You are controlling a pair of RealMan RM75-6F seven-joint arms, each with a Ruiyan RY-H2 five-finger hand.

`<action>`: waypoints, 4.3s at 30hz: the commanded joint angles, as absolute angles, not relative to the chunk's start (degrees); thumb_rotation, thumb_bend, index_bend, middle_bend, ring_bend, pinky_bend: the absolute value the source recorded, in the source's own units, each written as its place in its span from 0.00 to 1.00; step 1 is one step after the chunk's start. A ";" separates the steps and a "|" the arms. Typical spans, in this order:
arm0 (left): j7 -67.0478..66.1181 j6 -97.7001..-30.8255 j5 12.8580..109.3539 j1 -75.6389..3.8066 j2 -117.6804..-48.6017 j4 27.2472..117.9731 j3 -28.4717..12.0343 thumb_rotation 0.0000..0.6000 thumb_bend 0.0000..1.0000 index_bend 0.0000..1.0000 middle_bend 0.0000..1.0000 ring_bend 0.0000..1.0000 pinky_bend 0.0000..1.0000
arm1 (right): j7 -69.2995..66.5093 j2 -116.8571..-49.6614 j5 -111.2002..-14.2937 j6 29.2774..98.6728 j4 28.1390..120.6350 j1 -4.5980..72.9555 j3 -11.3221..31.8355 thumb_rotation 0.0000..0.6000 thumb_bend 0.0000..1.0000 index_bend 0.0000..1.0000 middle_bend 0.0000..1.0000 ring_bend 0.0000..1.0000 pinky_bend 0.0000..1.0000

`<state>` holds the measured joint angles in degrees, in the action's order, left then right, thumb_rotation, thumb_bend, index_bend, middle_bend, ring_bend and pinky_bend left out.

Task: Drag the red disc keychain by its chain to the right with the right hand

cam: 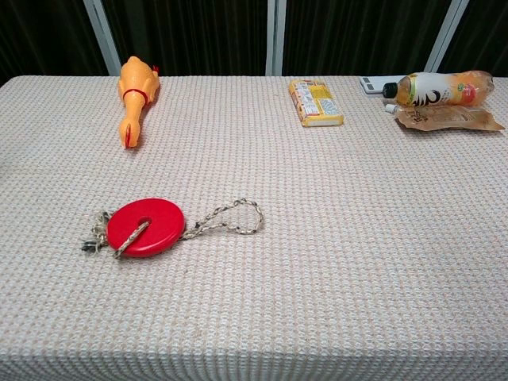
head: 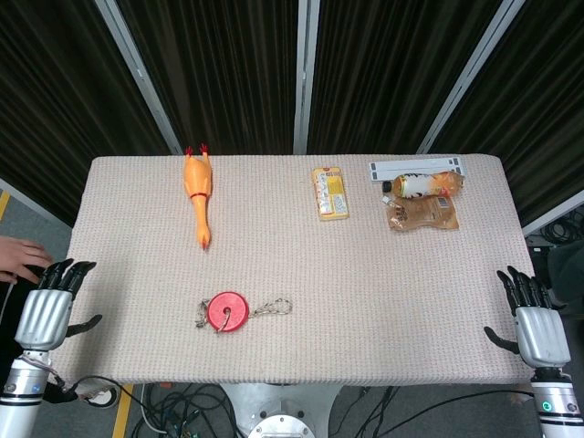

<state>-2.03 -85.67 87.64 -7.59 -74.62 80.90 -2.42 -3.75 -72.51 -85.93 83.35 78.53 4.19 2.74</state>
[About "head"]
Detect orange rubber chicken toy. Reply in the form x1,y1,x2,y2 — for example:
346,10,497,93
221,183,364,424
182,143,214,251

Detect beige woven table cloth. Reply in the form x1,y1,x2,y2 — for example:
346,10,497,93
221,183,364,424
51,153,544,388

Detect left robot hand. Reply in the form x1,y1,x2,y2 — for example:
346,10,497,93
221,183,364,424
14,258,103,351

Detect brown snack bag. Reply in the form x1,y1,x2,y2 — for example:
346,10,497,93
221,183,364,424
381,194,460,233

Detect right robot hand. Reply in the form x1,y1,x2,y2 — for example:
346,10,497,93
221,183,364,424
484,265,572,369

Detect black chair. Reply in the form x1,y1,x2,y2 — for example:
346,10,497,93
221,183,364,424
531,239,584,316

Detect yellow snack packet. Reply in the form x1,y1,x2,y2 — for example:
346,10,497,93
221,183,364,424
311,166,350,224

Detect white power strip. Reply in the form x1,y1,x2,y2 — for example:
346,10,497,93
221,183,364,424
368,157,468,183

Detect aluminium frame post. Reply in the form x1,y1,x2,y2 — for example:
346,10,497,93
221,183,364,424
94,0,185,155
415,0,527,155
292,0,320,155

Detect black floor cables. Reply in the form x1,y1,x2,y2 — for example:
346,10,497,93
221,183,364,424
68,374,537,438

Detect orange drink bottle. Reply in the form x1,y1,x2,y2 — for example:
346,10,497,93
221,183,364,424
381,171,467,201

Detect braided rope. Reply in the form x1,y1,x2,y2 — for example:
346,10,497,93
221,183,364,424
194,297,293,334

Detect person's hand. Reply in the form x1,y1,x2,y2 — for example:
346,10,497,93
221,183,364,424
0,236,54,285

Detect red disc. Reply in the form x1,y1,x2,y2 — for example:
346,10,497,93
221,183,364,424
205,292,250,331

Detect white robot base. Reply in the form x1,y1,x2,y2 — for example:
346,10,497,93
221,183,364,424
217,382,344,438

